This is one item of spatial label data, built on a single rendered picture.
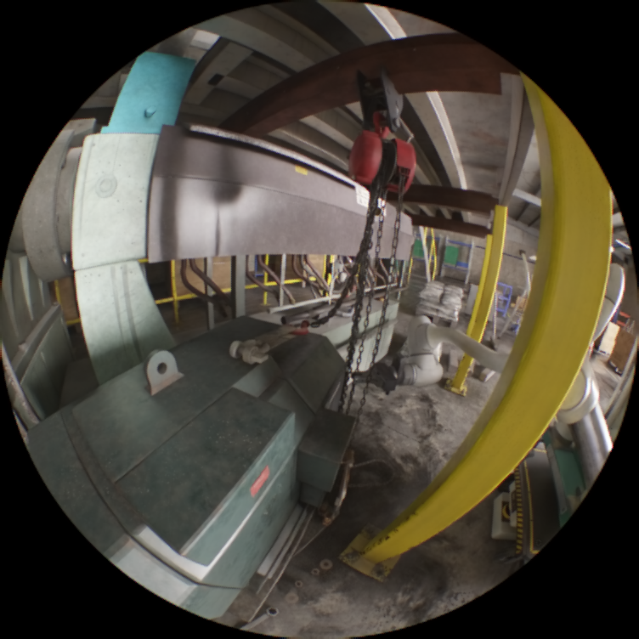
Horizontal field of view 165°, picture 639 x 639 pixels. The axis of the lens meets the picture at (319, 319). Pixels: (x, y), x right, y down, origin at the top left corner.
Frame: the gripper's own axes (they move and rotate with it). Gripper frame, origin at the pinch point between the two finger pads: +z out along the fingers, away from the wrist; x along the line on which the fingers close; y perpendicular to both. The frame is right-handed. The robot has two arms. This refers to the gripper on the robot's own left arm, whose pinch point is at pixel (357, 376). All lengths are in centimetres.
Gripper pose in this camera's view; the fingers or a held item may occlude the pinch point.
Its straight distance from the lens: 82.0
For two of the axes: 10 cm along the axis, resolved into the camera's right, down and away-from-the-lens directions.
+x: -1.4, -3.5, 9.2
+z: -9.9, -0.4, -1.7
